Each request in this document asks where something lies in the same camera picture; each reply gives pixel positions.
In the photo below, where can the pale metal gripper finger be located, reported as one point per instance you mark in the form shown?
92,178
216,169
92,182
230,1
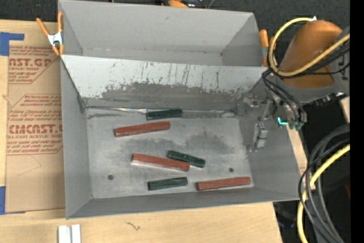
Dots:
261,133
251,102

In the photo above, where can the red-brown flat block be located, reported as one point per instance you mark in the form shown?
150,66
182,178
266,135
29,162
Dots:
159,161
223,183
142,129

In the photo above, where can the dark green flat block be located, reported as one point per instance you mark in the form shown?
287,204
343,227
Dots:
167,183
164,114
186,158

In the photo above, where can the grey metal bin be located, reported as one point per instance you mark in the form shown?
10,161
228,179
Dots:
170,145

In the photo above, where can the brown cardboard board red print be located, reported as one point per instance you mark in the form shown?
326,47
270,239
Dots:
31,122

